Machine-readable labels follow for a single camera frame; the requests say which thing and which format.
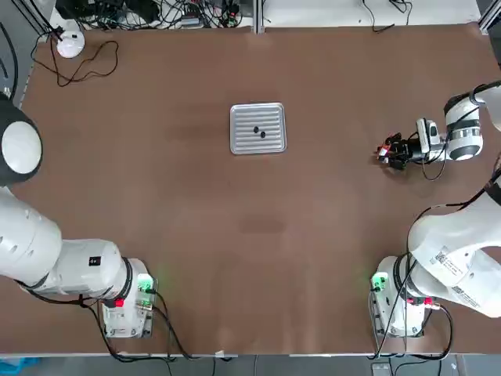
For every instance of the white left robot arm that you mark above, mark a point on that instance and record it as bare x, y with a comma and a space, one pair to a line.
86, 270

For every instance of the aluminium profile post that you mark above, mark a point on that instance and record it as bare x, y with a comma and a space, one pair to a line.
259, 17

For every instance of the blue plastic item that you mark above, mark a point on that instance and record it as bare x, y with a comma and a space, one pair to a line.
17, 366

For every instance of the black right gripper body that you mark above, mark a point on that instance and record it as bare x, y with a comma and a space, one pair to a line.
415, 152

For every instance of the small red oil bottle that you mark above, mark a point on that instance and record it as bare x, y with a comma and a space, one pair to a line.
383, 150

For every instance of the ribbed silver metal tray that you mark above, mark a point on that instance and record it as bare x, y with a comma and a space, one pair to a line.
242, 137

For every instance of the aluminium table edge rail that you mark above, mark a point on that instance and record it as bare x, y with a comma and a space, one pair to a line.
491, 13

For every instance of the white desk lamp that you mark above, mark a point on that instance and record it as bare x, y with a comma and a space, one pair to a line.
70, 45

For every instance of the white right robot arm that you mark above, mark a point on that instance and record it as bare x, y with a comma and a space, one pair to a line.
450, 243

